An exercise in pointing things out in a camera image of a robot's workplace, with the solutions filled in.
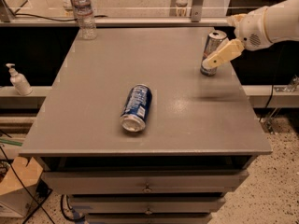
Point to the grey drawer cabinet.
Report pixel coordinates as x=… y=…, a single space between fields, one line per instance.
x=133 y=133

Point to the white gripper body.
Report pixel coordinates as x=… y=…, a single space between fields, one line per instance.
x=250 y=31

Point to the white pump dispenser bottle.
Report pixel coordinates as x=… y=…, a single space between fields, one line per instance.
x=18 y=80

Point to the grey bottom drawer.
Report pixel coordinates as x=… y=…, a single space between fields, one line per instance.
x=149 y=219

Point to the clear plastic water bottle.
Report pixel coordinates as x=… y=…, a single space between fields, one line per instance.
x=85 y=18

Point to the grey drawer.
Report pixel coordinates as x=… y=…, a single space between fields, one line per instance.
x=148 y=182
x=147 y=205
x=149 y=219

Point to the grey top drawer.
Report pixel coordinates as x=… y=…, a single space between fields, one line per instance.
x=148 y=182

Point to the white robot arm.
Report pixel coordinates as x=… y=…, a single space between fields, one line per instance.
x=282 y=22

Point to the cardboard box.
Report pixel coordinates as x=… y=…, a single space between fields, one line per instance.
x=18 y=187

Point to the grey middle drawer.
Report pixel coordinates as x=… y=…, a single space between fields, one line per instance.
x=147 y=205

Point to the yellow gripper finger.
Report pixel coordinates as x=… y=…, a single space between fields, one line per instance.
x=234 y=20
x=225 y=52

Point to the blue pepsi can lying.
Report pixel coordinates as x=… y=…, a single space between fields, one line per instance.
x=136 y=109

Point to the grey metal post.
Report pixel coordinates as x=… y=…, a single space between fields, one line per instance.
x=196 y=11

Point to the silver blue redbull can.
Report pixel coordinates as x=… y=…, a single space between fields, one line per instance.
x=213 y=40

